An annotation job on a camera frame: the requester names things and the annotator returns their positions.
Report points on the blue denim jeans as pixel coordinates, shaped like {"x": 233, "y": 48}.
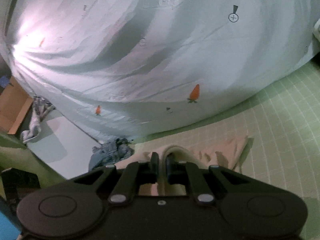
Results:
{"x": 110, "y": 153}

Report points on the beige garment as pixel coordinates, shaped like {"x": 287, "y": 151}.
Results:
{"x": 190, "y": 152}

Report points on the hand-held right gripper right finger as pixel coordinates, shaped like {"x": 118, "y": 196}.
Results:
{"x": 170, "y": 167}

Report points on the green curtain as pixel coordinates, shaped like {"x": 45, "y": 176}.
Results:
{"x": 25, "y": 155}

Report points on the cardboard box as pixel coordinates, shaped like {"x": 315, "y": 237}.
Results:
{"x": 13, "y": 105}

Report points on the green grid bed sheet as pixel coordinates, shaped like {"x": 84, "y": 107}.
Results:
{"x": 287, "y": 130}

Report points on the carrot printed pale quilt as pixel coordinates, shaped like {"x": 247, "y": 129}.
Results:
{"x": 150, "y": 55}

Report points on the grey crumpled cloth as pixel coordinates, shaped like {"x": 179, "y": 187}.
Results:
{"x": 37, "y": 115}

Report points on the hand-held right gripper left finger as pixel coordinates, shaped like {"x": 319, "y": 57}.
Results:
{"x": 154, "y": 165}

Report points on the blue cloth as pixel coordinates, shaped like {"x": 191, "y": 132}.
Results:
{"x": 7, "y": 225}

